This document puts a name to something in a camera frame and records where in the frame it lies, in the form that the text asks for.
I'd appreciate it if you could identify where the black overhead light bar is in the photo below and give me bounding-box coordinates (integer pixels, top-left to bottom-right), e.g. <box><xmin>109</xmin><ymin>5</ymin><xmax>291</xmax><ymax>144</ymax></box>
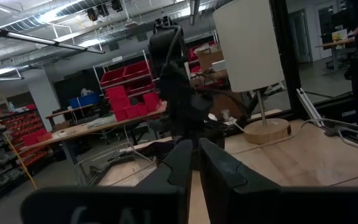
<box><xmin>0</xmin><ymin>24</ymin><xmax>106</xmax><ymax>55</ymax></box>

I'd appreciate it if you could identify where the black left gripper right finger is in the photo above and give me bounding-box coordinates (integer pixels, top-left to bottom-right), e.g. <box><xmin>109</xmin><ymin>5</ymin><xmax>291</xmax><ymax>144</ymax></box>
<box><xmin>198</xmin><ymin>138</ymin><xmax>358</xmax><ymax>224</ymax></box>

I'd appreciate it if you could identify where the white lamp cable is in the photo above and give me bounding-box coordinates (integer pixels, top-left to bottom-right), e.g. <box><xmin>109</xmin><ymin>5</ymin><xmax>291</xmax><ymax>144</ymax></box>
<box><xmin>227</xmin><ymin>117</ymin><xmax>358</xmax><ymax>156</ymax></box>

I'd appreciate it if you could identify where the yellow hanging rope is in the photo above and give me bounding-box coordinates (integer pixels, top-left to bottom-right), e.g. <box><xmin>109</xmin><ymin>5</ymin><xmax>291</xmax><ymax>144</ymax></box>
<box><xmin>0</xmin><ymin>90</ymin><xmax>39</xmax><ymax>190</ymax></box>

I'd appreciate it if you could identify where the silver aluminium rail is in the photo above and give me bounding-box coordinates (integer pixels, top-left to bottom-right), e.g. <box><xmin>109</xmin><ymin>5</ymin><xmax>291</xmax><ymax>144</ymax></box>
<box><xmin>296</xmin><ymin>87</ymin><xmax>325</xmax><ymax>128</ymax></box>

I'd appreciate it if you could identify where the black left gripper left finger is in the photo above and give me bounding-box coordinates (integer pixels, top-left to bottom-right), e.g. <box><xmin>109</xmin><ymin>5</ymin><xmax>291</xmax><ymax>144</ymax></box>
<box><xmin>20</xmin><ymin>139</ymin><xmax>194</xmax><ymax>224</ymax></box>

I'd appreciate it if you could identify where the long wooden workbench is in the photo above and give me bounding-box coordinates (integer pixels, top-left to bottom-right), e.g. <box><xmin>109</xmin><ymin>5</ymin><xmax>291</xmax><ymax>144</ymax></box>
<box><xmin>19</xmin><ymin>102</ymin><xmax>168</xmax><ymax>175</ymax></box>

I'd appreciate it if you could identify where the grey power cable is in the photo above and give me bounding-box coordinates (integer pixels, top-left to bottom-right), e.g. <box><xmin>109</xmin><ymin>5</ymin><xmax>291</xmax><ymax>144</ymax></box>
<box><xmin>324</xmin><ymin>124</ymin><xmax>358</xmax><ymax>154</ymax></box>

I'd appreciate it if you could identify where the brown cardboard box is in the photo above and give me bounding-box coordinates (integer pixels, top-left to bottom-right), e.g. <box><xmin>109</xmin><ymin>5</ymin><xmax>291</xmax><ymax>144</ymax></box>
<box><xmin>196</xmin><ymin>46</ymin><xmax>225</xmax><ymax>73</ymax></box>

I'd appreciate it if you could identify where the red plastic storage bin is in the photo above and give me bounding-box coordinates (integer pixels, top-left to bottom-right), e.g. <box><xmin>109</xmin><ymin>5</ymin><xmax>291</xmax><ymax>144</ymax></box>
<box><xmin>100</xmin><ymin>67</ymin><xmax>126</xmax><ymax>88</ymax></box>
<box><xmin>123</xmin><ymin>60</ymin><xmax>150</xmax><ymax>79</ymax></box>
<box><xmin>142</xmin><ymin>91</ymin><xmax>162</xmax><ymax>113</ymax></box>
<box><xmin>105</xmin><ymin>85</ymin><xmax>127</xmax><ymax>101</ymax></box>

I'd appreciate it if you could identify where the white wire shelf rack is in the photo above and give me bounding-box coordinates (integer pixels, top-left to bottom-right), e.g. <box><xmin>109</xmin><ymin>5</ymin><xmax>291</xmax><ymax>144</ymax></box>
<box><xmin>92</xmin><ymin>49</ymin><xmax>162</xmax><ymax>123</ymax></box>

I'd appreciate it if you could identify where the black parts shelf rack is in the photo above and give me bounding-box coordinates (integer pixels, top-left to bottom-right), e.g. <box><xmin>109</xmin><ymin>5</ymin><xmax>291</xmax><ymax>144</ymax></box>
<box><xmin>0</xmin><ymin>105</ymin><xmax>55</xmax><ymax>210</ymax></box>

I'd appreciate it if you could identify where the blue plastic storage bin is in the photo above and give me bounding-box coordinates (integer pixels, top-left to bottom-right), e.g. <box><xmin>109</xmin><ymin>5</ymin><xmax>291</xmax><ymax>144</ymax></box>
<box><xmin>68</xmin><ymin>93</ymin><xmax>102</xmax><ymax>110</ymax></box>

